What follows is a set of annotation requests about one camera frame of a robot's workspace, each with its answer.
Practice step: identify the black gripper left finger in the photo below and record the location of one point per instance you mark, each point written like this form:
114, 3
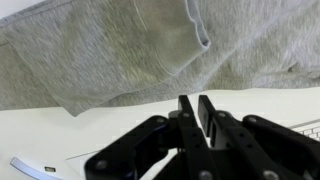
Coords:
140, 150

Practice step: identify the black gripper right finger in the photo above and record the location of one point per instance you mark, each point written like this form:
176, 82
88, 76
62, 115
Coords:
260, 146

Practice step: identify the grey towel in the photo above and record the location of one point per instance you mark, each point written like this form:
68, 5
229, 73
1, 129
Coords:
116, 50

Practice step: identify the white keyboard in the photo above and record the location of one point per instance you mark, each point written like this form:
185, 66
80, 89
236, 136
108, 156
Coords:
311, 131

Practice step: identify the white flat pad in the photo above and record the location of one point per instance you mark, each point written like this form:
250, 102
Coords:
76, 165

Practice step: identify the silver monitor stand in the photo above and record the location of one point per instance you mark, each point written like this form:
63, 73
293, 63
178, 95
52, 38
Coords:
26, 168

